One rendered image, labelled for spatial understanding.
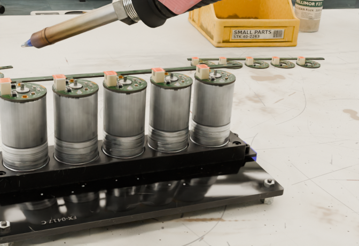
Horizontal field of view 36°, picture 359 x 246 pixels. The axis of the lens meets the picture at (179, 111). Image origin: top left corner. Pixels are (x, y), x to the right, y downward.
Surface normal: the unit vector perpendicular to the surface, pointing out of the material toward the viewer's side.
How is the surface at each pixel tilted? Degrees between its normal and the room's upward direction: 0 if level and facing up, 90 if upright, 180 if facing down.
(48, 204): 0
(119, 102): 90
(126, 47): 0
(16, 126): 90
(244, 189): 0
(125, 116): 90
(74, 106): 90
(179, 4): 99
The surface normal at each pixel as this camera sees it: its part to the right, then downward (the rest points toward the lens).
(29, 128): 0.41, 0.38
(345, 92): 0.07, -0.92
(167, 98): -0.18, 0.37
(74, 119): 0.07, 0.40
